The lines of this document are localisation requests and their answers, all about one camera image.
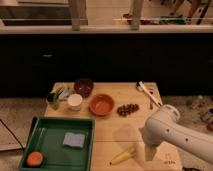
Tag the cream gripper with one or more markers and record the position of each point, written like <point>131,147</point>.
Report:
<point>150,152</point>

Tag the yellow banana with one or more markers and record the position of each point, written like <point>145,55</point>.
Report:
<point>123,156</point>

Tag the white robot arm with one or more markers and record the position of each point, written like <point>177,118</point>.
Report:
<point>163,125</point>

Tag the red bowl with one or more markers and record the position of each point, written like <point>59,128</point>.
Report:
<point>101,104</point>

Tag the dark brown bowl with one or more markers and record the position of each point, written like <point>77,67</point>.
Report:
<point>83,87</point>

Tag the bunch of dark grapes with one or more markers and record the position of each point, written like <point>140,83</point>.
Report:
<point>127,109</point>

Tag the blue sponge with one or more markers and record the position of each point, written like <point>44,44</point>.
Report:
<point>74,140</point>

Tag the white cup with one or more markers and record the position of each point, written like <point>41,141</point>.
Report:
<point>75,101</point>

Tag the small packet pile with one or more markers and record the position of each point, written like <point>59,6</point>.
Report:
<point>62,93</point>

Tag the green plastic tray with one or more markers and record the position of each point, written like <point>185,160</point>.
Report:
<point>47,137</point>

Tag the orange fruit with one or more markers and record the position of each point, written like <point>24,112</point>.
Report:
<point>34,159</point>

